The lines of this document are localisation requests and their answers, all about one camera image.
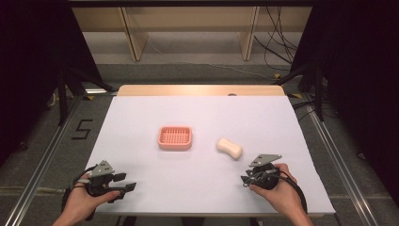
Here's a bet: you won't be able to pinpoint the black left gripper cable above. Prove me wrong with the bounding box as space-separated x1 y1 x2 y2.
61 165 99 222

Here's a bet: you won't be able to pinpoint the black hanging cables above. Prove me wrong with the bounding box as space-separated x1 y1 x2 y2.
253 6 299 73

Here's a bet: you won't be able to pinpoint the pink soap dish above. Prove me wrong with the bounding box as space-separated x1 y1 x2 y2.
157 125 193 152

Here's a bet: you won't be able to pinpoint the person's left hand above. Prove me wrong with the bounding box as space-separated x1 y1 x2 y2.
61 183 122 222

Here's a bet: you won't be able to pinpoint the black floor cables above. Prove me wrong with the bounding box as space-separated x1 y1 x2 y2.
291 99 318 122

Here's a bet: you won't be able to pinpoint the person's right hand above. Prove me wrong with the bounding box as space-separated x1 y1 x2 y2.
249 162 299 218

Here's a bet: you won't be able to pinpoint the light wooden furniture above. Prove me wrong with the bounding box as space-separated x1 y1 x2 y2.
71 6 313 62

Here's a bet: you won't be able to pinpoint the white floor cable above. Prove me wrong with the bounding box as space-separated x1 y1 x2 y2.
146 40 275 81

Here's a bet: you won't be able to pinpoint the black curtain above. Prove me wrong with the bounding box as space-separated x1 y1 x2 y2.
0 0 105 168
289 0 399 200

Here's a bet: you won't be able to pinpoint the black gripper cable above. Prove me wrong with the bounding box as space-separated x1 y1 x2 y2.
61 165 99 222
272 171 309 215

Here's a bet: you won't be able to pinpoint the white table sheet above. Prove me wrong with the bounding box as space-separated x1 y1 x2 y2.
84 95 337 218

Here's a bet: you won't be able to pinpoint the metal floor rail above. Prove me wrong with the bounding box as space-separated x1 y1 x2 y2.
3 93 85 226
301 93 381 226

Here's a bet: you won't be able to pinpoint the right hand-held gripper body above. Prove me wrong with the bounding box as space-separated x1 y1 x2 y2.
245 153 283 191

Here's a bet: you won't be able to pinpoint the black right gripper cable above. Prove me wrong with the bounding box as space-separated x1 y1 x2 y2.
272 171 309 215

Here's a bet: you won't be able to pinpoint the black tripod stand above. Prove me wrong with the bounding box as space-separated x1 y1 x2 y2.
273 61 327 122
56 64 118 127

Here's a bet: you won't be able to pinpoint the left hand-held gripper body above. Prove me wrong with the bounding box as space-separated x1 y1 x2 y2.
82 159 116 198

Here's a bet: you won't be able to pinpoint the cream soap bar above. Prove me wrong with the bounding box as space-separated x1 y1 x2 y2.
215 137 244 161

